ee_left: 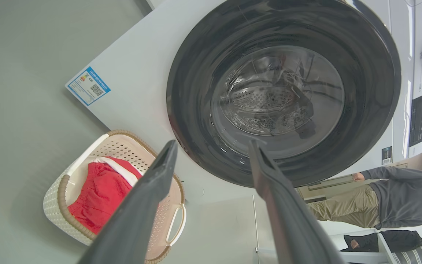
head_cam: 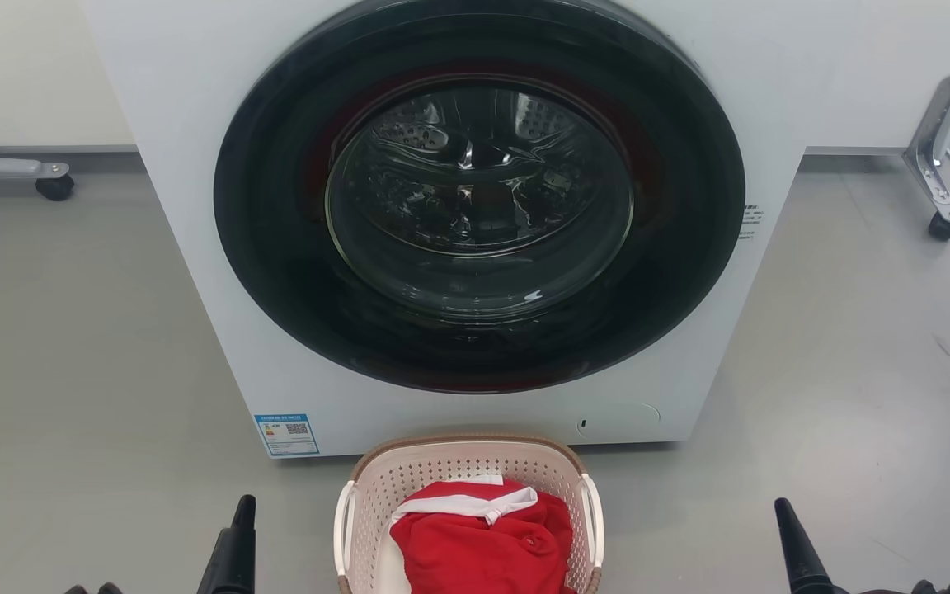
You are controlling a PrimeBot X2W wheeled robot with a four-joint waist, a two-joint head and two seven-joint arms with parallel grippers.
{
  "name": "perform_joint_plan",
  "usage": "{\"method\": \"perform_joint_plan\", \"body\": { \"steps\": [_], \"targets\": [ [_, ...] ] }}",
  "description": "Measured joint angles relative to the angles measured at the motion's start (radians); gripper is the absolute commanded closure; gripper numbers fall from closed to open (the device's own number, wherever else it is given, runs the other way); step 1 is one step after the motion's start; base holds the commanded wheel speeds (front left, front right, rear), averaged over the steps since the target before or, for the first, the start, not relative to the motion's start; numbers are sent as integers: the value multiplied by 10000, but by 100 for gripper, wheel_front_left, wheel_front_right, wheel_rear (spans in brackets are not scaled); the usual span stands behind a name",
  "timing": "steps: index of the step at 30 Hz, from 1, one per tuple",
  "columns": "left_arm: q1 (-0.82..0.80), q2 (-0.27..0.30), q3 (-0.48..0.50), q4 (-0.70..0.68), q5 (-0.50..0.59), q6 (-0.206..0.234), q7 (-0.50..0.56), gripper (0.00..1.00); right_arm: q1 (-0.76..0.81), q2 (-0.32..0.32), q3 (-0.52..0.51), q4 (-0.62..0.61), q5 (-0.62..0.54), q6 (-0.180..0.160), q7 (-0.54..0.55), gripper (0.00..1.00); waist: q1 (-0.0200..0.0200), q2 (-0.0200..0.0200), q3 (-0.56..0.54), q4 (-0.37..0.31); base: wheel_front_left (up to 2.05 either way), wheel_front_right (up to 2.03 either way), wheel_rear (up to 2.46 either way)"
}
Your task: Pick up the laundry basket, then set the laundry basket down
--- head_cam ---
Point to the white front-load washing machine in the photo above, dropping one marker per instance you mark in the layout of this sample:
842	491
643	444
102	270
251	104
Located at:
178	82

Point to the black caster wheel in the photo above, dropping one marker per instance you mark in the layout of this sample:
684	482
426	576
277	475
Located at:
55	188
943	227

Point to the blue energy label sticker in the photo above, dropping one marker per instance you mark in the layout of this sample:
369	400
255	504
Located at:
286	435

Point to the red garment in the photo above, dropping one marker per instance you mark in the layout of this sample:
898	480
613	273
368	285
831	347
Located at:
475	561

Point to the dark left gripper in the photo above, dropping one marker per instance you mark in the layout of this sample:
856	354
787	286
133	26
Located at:
104	589

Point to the oval white filter cover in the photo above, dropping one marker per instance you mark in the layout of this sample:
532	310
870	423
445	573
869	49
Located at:
623	421

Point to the round black washer door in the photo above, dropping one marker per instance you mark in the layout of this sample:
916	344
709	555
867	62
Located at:
277	247

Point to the beige perforated laundry basket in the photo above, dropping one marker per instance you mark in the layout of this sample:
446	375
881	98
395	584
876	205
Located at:
442	466

